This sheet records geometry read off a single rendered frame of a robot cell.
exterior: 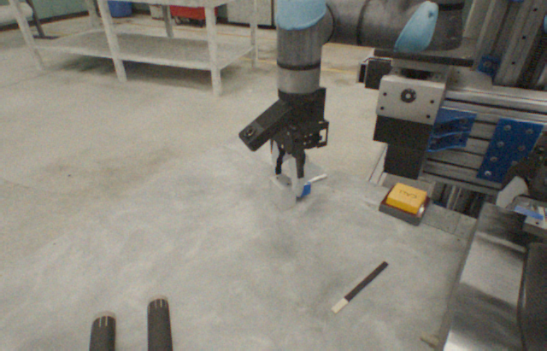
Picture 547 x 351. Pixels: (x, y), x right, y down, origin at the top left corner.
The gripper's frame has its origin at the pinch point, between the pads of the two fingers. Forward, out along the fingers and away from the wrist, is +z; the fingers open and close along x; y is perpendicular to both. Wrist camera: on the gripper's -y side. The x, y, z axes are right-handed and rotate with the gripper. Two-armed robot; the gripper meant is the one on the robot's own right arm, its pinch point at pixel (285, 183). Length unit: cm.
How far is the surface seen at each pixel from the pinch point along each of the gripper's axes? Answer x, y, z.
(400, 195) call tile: -14.0, 18.5, 0.9
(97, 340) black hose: -15.9, -37.9, 0.8
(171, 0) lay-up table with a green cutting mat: 279, 57, 3
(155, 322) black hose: -17.4, -31.0, 0.5
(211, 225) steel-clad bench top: 0.7, -16.5, 4.5
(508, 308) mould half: -40.4, 7.0, -4.0
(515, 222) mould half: -32.1, 22.6, -4.4
